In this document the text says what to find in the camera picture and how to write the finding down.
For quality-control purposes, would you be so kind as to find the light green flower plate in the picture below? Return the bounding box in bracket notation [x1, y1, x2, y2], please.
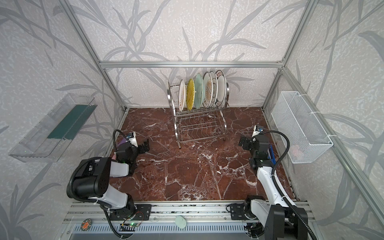
[194, 73, 205, 109]

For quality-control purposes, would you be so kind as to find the white plate green text rim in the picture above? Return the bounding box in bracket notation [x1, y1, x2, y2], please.
[216, 70, 227, 107]

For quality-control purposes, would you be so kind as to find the stainless steel dish rack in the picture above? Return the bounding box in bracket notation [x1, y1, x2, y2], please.
[167, 83, 229, 148]

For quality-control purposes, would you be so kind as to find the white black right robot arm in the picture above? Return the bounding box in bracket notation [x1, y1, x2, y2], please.
[239, 125, 317, 240]

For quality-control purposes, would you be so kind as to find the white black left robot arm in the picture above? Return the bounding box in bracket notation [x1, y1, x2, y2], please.
[67, 129, 150, 215]

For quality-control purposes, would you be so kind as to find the purple pink spatula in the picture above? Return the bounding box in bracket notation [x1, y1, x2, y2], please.
[111, 139, 130, 162]

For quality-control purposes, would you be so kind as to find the orange sunburst plate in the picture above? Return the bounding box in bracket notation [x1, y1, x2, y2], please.
[179, 79, 187, 112]
[203, 71, 214, 109]

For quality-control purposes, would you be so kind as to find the pale green oval puck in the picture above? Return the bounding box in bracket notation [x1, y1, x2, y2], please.
[175, 216, 187, 229]

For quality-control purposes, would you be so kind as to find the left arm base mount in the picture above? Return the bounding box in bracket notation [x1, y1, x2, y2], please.
[109, 204, 152, 221]

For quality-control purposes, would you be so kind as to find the round orange sticker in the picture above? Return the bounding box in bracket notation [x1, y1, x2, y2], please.
[80, 219, 92, 232]

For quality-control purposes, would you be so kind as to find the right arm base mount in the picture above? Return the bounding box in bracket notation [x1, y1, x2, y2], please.
[226, 203, 250, 221]

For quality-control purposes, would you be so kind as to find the white wire mesh basket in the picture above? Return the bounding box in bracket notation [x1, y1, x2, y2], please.
[271, 91, 334, 164]

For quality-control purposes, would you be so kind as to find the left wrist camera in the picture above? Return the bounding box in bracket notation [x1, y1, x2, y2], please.
[126, 132, 138, 147]

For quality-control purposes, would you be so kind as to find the yellow ribbed plate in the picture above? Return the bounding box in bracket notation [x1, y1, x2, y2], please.
[186, 79, 195, 111]

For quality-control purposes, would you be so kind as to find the blue clip tool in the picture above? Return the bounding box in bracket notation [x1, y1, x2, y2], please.
[268, 145, 276, 165]

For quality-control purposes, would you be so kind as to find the clear plastic wall shelf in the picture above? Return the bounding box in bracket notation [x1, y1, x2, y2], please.
[9, 94, 97, 163]

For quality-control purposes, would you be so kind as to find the white plate black quatrefoil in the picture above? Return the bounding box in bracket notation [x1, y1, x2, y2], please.
[210, 71, 218, 108]

